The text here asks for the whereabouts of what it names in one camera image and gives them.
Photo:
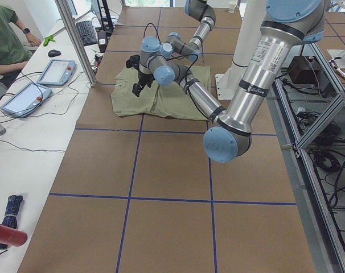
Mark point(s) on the person in green shirt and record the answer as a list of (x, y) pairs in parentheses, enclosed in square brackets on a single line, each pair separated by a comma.
[(13, 55)]

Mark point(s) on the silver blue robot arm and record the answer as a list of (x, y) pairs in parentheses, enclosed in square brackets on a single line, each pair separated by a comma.
[(158, 56), (286, 24)]

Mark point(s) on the black power adapter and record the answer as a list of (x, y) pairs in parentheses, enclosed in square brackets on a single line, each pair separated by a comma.
[(102, 41)]

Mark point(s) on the aluminium frame post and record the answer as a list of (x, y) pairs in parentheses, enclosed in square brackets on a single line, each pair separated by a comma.
[(75, 38)]

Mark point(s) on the black computer mouse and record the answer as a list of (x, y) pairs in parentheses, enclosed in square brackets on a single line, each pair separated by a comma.
[(54, 53)]

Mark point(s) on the olive green long-sleeve shirt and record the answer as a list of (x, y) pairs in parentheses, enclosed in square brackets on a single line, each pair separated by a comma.
[(163, 101)]

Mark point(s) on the far blue teach pendant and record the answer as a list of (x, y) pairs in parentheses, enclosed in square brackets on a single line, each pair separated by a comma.
[(57, 72)]

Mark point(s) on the folded dark blue umbrella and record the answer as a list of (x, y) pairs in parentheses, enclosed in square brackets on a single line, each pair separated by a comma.
[(11, 212)]

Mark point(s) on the red cylindrical bottle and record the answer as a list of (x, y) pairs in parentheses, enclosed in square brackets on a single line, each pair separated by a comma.
[(11, 236)]

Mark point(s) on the black keyboard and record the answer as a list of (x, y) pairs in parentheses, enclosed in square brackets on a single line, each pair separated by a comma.
[(86, 32)]

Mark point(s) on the green plastic clamp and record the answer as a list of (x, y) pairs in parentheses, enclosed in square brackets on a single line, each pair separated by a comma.
[(48, 39)]

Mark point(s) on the near blue teach pendant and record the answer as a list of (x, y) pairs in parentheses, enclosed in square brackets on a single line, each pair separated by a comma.
[(26, 101)]

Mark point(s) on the brown wooden box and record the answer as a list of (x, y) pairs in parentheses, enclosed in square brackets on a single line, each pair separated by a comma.
[(303, 71)]

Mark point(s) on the blue teach pendant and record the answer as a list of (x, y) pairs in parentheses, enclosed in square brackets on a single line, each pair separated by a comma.
[(26, 101), (57, 72)]

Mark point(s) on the paper cup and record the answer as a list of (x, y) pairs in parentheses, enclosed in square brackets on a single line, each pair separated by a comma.
[(232, 6)]

